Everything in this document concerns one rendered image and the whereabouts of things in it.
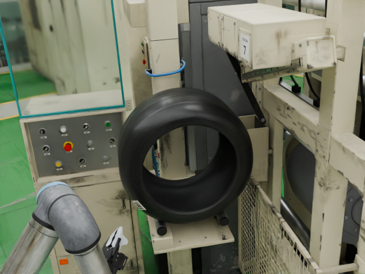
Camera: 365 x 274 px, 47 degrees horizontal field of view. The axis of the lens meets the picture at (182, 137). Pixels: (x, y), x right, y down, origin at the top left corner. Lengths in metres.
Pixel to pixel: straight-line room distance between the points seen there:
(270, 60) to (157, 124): 0.51
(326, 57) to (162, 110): 0.65
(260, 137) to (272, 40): 0.81
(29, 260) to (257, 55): 0.96
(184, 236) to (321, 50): 1.06
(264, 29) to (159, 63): 0.71
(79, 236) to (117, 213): 1.25
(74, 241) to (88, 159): 1.17
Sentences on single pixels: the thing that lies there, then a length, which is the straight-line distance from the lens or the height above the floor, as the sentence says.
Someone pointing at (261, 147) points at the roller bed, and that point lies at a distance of 2.12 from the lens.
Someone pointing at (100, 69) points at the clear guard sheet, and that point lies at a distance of 2.22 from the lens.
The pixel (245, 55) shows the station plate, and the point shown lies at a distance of 1.42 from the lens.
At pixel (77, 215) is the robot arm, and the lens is 1.29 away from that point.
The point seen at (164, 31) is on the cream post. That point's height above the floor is 1.69.
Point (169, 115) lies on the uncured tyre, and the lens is 1.62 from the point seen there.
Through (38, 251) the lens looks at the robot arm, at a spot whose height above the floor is 1.16.
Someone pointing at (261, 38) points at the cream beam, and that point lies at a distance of 1.36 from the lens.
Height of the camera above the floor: 1.97
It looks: 23 degrees down
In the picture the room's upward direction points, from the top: 4 degrees counter-clockwise
